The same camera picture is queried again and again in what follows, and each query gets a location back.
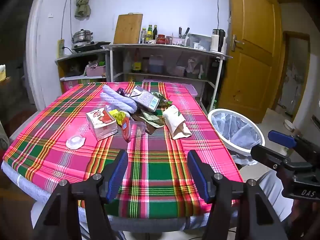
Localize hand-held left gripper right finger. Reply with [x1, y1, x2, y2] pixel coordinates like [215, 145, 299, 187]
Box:
[187, 149, 288, 240]

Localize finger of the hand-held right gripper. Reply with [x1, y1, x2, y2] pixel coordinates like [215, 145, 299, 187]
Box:
[251, 145, 314, 174]
[268, 130, 320, 157]

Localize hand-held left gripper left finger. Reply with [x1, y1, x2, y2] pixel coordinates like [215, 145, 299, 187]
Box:
[32, 149, 128, 240]

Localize white round waste bin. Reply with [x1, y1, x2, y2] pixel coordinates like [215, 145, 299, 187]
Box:
[207, 108, 265, 155]

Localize pale plastic bin liner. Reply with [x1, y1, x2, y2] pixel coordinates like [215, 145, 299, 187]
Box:
[211, 112, 262, 167]

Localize clear container with red lid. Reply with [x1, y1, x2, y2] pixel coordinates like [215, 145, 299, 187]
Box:
[122, 117, 147, 143]

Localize clear plastic cup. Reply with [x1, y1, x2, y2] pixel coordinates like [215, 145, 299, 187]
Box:
[65, 124, 86, 150]

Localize red carton box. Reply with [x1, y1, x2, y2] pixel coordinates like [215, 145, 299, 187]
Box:
[86, 107, 118, 141]

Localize white paper bag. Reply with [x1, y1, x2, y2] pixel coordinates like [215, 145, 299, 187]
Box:
[162, 106, 192, 140]

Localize yellow green wrapper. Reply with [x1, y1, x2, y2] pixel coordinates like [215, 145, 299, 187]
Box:
[110, 109, 127, 126]

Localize brown green wrappers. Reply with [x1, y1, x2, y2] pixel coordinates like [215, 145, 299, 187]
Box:
[142, 110, 165, 128]

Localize grey carton box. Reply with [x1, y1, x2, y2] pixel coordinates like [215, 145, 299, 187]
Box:
[129, 85, 162, 112]

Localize white floor bowl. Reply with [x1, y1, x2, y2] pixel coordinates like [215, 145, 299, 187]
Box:
[284, 119, 296, 132]

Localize person's grey trouser leg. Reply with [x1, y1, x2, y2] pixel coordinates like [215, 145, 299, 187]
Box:
[257, 169, 294, 222]

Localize pink plaid tablecloth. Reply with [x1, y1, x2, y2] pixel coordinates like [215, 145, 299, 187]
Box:
[2, 81, 244, 219]

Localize yellow wooden door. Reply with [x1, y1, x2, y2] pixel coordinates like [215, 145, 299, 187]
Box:
[217, 0, 283, 124]

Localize white padded table cover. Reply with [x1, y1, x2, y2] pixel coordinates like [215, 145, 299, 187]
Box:
[1, 160, 238, 240]

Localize pink lid storage box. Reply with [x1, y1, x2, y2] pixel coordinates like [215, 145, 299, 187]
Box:
[142, 79, 198, 98]

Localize pink basket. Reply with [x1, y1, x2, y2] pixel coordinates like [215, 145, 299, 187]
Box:
[86, 65, 107, 77]

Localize crumpled plastic bags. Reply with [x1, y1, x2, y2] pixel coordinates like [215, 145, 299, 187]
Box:
[186, 56, 205, 79]

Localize white plastic bottle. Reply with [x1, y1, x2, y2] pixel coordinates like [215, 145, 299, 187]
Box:
[123, 51, 132, 73]

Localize yellow label sauce bottle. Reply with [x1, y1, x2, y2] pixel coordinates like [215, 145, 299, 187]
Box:
[132, 49, 142, 72]

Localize purple liquid jug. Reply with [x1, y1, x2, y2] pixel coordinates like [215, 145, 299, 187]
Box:
[149, 55, 164, 73]

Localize clear plastic container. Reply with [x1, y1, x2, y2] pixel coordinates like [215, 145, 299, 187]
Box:
[187, 33, 212, 51]

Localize low wooden cabinet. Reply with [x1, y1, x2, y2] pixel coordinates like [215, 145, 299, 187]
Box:
[55, 49, 110, 94]

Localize black induction cooker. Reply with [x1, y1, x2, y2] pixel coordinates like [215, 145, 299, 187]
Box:
[72, 41, 111, 53]

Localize white metal shelf rack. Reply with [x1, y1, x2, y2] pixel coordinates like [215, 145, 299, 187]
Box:
[101, 43, 233, 115]

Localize steel pot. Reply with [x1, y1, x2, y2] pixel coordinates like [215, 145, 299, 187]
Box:
[72, 29, 94, 43]

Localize wooden cutting board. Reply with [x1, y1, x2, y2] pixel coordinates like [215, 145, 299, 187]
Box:
[114, 13, 143, 45]

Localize wooden door frame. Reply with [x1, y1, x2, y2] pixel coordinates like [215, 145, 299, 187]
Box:
[276, 31, 311, 117]

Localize metal door handle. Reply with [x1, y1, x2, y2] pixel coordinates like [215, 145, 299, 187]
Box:
[231, 34, 245, 52]

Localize grey wall cable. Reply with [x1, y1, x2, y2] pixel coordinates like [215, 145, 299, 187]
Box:
[61, 0, 73, 40]

